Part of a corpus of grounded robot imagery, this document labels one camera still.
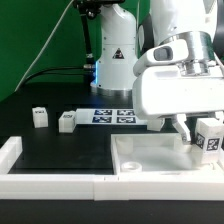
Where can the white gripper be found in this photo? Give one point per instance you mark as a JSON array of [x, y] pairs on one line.
[[162, 91]]

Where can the white square tabletop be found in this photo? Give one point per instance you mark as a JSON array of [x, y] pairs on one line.
[[158, 154]]

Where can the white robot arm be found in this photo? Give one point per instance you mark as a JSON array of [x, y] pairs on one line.
[[170, 64]]

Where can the white marker tag board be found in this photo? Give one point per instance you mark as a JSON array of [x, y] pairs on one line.
[[107, 117]]

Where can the green backdrop curtain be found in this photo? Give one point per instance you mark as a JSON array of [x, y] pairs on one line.
[[37, 34]]

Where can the white U-shaped obstacle fence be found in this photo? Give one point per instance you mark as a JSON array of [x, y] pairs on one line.
[[102, 187]]

